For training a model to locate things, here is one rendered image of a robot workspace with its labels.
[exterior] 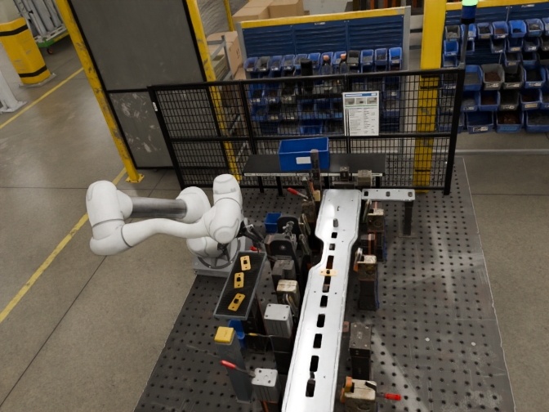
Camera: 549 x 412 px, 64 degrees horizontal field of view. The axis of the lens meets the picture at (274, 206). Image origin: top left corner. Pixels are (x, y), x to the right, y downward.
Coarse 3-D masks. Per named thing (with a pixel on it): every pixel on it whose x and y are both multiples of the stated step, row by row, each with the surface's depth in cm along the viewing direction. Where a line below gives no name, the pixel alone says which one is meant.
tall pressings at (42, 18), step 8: (16, 0) 938; (24, 0) 928; (32, 0) 954; (40, 0) 997; (32, 8) 944; (40, 8) 966; (48, 8) 995; (56, 8) 1019; (24, 16) 956; (32, 16) 948; (40, 16) 975; (48, 16) 988; (56, 16) 1012; (40, 24) 965; (48, 24) 987; (56, 24) 1012; (32, 32) 973; (40, 32) 968
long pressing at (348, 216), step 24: (336, 192) 253; (360, 192) 251; (336, 216) 237; (336, 240) 222; (336, 264) 209; (312, 288) 199; (336, 288) 197; (312, 312) 189; (336, 312) 187; (312, 336) 179; (336, 336) 178; (336, 360) 169; (288, 384) 164; (336, 384) 162; (288, 408) 157; (312, 408) 156
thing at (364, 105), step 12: (348, 96) 255; (360, 96) 254; (372, 96) 252; (348, 108) 260; (360, 108) 258; (372, 108) 257; (360, 120) 263; (372, 120) 262; (360, 132) 268; (372, 132) 267
